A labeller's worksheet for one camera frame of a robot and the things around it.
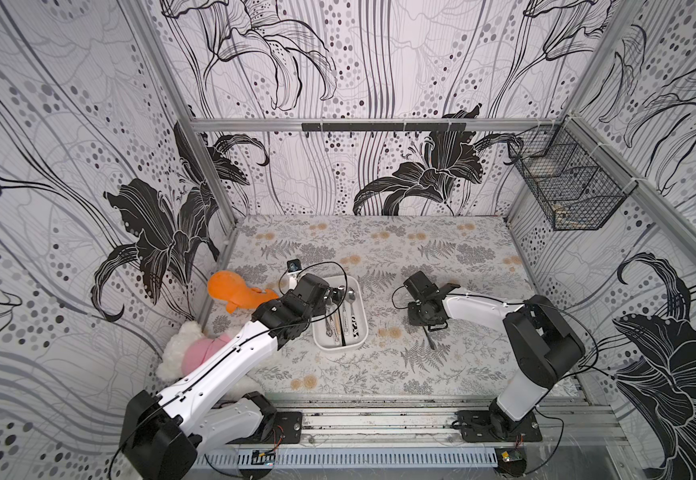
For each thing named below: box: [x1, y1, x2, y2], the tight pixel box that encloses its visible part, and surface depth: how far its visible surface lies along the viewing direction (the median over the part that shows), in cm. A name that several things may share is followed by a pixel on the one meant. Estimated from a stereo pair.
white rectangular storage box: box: [312, 275, 368, 353], surface depth 92 cm
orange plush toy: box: [208, 270, 280, 314], surface depth 94 cm
